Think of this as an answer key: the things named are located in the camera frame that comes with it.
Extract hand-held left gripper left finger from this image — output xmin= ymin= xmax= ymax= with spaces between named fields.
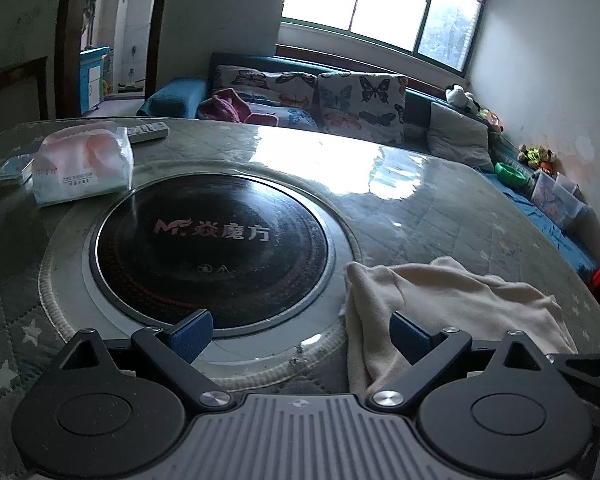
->
xmin=61 ymin=310 xmax=235 ymax=409

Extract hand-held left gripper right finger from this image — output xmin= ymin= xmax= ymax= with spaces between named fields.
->
xmin=370 ymin=311 xmax=552 ymax=409

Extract cream fleece garment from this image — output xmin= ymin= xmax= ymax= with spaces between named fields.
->
xmin=344 ymin=256 xmax=578 ymax=398

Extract black round induction cooktop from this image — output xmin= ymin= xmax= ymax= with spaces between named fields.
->
xmin=89 ymin=174 xmax=335 ymax=337

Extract clear plastic storage box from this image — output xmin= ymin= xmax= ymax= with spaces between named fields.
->
xmin=530 ymin=172 xmax=588 ymax=231

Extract green bowl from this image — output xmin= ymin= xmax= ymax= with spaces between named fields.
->
xmin=495 ymin=161 xmax=528 ymax=188

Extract soft tissue pack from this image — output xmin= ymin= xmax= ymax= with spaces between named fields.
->
xmin=30 ymin=121 xmax=135 ymax=208

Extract grey pillow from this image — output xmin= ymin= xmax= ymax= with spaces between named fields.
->
xmin=426 ymin=101 xmax=495 ymax=171

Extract white remote control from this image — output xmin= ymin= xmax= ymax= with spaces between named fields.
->
xmin=126 ymin=121 xmax=171 ymax=143

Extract green and brown plush toys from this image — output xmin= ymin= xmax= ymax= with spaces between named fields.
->
xmin=517 ymin=145 xmax=556 ymax=171

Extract pink plush toy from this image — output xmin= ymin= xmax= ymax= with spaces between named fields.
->
xmin=477 ymin=107 xmax=503 ymax=133

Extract pink cloth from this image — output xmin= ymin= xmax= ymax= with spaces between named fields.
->
xmin=198 ymin=88 xmax=280 ymax=127

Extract large butterfly print pillow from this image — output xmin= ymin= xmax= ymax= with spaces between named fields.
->
xmin=316 ymin=72 xmax=408 ymax=145

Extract blue sofa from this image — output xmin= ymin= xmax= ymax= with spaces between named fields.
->
xmin=137 ymin=52 xmax=600 ymax=281

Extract small flat card pack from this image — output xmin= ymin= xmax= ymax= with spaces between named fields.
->
xmin=0 ymin=155 xmax=35 ymax=187

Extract panda plush toy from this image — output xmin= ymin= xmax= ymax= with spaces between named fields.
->
xmin=445 ymin=84 xmax=481 ymax=113

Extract long butterfly print pillow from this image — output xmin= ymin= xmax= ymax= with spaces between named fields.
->
xmin=212 ymin=64 xmax=321 ymax=128

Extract blue and white cardboard box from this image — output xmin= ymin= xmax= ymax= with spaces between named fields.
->
xmin=79 ymin=46 xmax=112 ymax=113

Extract window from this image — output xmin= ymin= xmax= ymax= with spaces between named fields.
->
xmin=280 ymin=0 xmax=491 ymax=72

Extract dark wooden door frame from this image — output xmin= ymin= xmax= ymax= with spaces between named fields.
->
xmin=55 ymin=0 xmax=175 ymax=121

